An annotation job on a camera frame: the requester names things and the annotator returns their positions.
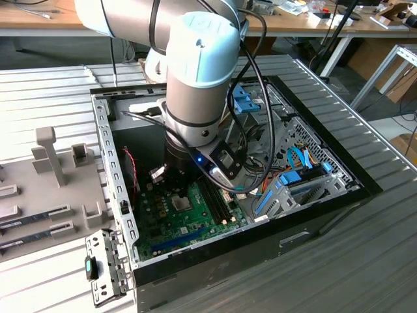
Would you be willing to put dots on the aluminium profile frame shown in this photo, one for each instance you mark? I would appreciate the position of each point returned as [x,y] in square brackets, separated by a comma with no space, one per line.
[377,75]

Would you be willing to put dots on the large brown cardboard box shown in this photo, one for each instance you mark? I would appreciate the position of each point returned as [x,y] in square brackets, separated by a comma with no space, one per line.
[368,52]

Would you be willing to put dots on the grey parts rack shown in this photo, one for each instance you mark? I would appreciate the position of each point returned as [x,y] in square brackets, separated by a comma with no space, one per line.
[39,195]

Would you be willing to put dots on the black RAM slot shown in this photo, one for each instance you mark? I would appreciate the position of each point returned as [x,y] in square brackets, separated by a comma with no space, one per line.
[221,202]
[211,203]

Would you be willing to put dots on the small brown cardboard box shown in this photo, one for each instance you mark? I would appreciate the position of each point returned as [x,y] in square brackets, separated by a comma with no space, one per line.
[404,143]

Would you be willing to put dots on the blue plastic rail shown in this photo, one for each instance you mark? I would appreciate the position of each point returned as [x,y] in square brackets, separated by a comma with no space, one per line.
[265,200]

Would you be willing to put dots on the green motherboard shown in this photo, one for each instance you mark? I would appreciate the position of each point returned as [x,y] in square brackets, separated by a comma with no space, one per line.
[182,225]

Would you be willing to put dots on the grey power supply unit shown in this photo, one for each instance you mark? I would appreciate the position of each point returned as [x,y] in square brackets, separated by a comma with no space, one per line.
[130,122]

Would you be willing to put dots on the black camera bracket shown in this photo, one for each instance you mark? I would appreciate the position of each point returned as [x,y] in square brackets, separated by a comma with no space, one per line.
[228,159]

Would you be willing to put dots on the black open PC case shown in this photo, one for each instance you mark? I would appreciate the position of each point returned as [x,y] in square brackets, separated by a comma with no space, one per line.
[228,261]

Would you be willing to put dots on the metal disk bay cage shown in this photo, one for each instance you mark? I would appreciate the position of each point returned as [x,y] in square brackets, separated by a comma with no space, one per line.
[277,98]

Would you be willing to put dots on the perforated metal drive cage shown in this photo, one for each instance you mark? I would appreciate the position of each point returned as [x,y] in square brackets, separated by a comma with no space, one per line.
[329,153]

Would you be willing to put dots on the silver CPU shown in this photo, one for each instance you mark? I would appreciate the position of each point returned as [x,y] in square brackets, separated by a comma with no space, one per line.
[181,203]

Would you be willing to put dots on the RAM stick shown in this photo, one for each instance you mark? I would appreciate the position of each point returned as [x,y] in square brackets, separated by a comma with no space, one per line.
[32,216]
[32,237]

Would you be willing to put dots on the blue expansion slot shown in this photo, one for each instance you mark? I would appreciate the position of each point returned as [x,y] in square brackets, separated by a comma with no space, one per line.
[179,239]

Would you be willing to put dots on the large blue disk carrier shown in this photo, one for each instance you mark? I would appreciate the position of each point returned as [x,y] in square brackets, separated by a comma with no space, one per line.
[242,106]

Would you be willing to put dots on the black case fan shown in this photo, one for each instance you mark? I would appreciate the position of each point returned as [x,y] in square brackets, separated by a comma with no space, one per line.
[130,177]

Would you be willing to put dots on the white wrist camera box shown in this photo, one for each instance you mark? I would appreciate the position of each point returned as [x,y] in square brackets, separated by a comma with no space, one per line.
[221,177]

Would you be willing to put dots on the hinged metal card bracket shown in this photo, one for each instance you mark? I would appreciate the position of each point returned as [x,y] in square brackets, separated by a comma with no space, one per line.
[97,293]

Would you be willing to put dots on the small white box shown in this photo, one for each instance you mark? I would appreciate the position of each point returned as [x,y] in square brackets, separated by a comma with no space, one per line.
[321,19]

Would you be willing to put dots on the small open cardboard box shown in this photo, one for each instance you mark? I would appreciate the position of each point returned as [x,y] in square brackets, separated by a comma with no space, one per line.
[391,13]

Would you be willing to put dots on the black tripod pole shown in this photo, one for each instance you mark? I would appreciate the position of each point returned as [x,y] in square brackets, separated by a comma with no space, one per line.
[331,49]

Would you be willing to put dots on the black latch with blue tab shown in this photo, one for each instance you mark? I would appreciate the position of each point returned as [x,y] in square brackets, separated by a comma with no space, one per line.
[88,266]

